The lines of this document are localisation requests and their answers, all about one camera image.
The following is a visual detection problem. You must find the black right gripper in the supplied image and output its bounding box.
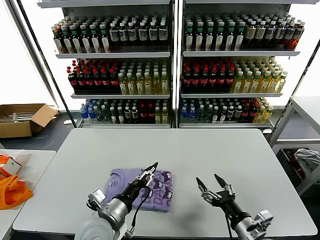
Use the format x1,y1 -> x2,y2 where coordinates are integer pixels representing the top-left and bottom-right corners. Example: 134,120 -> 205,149
195,173 -> 251,226

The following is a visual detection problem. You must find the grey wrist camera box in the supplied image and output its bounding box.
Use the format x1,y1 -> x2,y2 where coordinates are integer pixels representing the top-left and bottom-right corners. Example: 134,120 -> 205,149
251,209 -> 275,229
86,187 -> 106,209

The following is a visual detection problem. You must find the dark drink bottle beige label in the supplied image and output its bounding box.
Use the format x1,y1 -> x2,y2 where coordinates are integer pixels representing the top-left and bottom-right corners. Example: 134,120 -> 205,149
246,21 -> 258,50
256,21 -> 267,50

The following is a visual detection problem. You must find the small white carton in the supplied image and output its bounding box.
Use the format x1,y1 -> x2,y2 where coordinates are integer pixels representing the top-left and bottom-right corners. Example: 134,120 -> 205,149
4,158 -> 23,174

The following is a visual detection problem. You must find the white tubes bundle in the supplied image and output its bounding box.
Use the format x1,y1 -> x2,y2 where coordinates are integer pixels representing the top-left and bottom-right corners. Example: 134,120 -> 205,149
0,111 -> 35,124

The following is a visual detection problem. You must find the small red cap cola bottle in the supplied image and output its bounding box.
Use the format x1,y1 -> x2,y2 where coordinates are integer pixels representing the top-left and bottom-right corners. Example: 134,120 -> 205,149
147,104 -> 155,124
249,102 -> 259,121
242,103 -> 251,122
139,104 -> 148,124

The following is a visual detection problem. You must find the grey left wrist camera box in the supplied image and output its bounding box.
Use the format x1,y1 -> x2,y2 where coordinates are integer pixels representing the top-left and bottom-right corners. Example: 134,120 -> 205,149
86,187 -> 106,209

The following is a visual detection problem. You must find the orange plastic bag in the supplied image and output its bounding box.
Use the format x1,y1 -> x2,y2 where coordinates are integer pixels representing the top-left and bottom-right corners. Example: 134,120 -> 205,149
0,174 -> 34,210

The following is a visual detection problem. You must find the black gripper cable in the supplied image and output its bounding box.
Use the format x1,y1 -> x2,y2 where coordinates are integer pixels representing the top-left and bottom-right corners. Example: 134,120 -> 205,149
224,213 -> 233,240
128,186 -> 154,237

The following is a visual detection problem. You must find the purple t-shirt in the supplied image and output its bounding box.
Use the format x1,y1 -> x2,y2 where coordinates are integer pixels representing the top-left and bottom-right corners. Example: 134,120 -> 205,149
103,167 -> 175,214

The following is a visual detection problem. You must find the dark drink bottle white label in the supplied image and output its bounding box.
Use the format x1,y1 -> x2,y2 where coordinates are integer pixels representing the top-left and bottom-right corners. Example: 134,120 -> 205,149
148,21 -> 159,51
138,21 -> 149,51
158,21 -> 169,51
118,22 -> 129,51
127,21 -> 138,51
109,22 -> 120,51

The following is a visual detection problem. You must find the black storage crate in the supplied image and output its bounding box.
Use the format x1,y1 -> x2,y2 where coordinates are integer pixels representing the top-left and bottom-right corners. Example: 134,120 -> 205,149
276,147 -> 307,181

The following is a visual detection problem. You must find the clear plastic bag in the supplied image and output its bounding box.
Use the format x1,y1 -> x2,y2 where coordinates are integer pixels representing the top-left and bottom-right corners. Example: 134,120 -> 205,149
8,149 -> 33,161

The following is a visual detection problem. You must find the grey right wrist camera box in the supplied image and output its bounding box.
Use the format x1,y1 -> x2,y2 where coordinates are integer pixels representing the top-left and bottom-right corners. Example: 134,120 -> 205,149
251,209 -> 275,229

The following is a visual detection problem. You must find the red drink bottle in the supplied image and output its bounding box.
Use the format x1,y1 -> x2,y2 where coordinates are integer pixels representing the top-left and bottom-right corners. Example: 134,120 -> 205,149
291,22 -> 306,51

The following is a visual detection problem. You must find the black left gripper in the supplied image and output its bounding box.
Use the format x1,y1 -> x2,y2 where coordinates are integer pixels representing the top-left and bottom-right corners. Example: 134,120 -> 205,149
119,161 -> 159,204

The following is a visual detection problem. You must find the white grey crumpled cloth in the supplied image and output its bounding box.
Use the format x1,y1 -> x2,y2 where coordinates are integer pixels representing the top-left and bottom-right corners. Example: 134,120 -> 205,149
293,148 -> 320,176

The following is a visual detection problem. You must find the orange label tea bottle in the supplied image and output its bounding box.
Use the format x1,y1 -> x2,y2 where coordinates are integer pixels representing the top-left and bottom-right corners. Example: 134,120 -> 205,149
52,24 -> 64,54

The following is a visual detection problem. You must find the grey slanted frame beam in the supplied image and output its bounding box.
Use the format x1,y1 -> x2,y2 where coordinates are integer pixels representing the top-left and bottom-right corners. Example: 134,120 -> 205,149
4,0 -> 61,111

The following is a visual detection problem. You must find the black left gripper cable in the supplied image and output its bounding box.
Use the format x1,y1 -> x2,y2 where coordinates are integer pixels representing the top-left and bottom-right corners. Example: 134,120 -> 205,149
128,186 -> 154,237

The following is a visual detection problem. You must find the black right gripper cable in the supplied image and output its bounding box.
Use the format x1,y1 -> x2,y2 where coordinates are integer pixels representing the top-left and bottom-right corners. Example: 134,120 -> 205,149
224,213 -> 233,240

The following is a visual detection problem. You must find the red packaged item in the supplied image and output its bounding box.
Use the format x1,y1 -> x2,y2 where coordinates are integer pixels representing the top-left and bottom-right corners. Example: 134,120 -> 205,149
286,149 -> 306,180

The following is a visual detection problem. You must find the green label tea bottle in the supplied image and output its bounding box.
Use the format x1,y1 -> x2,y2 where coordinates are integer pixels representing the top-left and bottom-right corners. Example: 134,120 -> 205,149
226,21 -> 237,52
99,23 -> 111,53
89,23 -> 102,54
69,24 -> 82,54
205,21 -> 217,52
61,24 -> 73,54
236,21 -> 247,52
79,23 -> 92,54
216,21 -> 227,52
184,21 -> 196,52
194,21 -> 206,52

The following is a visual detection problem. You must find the black slanted pole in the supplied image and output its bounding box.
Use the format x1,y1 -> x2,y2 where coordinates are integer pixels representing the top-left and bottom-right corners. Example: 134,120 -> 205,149
16,0 -> 78,128
274,41 -> 320,130

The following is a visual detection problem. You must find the white metal frame table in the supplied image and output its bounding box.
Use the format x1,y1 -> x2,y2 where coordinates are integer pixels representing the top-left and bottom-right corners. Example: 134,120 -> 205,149
268,96 -> 320,197

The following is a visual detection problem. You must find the dark bottle white blue label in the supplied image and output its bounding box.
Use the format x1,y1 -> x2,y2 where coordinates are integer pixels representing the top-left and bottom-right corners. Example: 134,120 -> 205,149
265,21 -> 277,50
275,21 -> 287,50
284,21 -> 296,50

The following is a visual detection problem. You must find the grey metal shelving unit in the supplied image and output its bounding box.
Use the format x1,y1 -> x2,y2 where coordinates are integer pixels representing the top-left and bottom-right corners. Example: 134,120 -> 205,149
178,0 -> 302,130
37,0 -> 176,129

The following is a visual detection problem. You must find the open cardboard box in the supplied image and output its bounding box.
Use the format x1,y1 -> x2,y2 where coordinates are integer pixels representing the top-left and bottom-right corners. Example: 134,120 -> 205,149
0,103 -> 60,139

